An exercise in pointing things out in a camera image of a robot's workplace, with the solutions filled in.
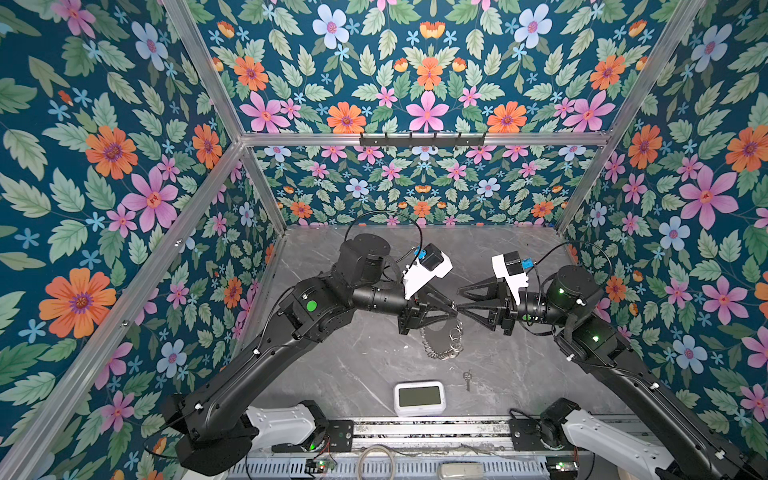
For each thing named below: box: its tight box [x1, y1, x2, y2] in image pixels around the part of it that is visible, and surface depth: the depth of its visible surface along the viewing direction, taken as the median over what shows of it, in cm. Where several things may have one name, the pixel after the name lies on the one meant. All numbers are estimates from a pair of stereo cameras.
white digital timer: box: [394, 381, 446, 417], surface depth 78 cm
